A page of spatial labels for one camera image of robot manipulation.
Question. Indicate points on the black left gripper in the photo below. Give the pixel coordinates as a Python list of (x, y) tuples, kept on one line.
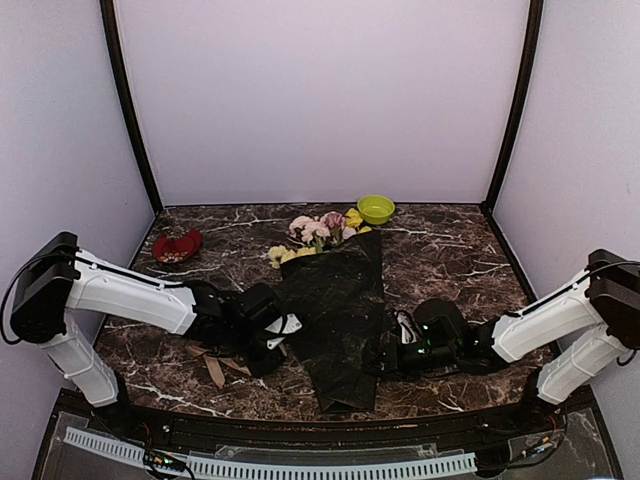
[(262, 368)]

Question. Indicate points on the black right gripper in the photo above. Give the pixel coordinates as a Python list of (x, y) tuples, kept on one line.
[(393, 353)]

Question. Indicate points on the beige ribbon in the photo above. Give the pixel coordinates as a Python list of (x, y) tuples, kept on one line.
[(216, 361)]

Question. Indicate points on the black wrapping paper sheet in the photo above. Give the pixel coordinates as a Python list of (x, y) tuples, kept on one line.
[(339, 298)]

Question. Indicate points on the pink fake flower stem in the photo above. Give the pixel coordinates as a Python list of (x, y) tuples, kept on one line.
[(308, 230), (335, 221)]

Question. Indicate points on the yellow fake flower stem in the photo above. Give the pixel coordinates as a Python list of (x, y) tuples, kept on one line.
[(354, 224)]

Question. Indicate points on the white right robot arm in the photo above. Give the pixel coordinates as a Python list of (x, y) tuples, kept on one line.
[(601, 303)]

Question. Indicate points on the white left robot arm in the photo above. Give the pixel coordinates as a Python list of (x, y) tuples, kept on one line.
[(63, 277)]

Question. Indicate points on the red decorated plate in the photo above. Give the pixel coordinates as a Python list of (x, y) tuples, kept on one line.
[(176, 247)]

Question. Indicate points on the right circuit board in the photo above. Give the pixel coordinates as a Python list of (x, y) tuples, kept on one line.
[(542, 445)]

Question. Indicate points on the circuit board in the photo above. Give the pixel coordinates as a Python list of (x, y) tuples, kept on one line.
[(542, 445), (158, 461)]

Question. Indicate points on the green bowl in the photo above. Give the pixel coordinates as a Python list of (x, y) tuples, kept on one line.
[(376, 209)]

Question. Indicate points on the left circuit board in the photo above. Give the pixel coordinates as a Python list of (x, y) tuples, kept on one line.
[(158, 461)]

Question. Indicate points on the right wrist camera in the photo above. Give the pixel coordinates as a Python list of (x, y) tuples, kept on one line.
[(408, 333)]

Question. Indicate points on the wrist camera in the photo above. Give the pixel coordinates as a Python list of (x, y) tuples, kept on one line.
[(408, 333), (279, 329)]

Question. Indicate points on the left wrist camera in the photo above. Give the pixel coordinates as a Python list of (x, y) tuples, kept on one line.
[(279, 329)]

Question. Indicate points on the black front rail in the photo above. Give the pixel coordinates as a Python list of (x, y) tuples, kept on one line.
[(471, 429)]

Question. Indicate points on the white cable duct strip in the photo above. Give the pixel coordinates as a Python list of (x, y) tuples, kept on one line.
[(235, 463)]

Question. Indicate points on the black frame post left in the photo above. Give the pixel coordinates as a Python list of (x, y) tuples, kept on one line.
[(118, 67)]

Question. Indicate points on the black frame post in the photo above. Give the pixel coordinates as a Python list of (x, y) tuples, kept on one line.
[(526, 64), (118, 67)]

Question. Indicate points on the black frame post right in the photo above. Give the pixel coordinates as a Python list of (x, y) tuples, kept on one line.
[(526, 64)]

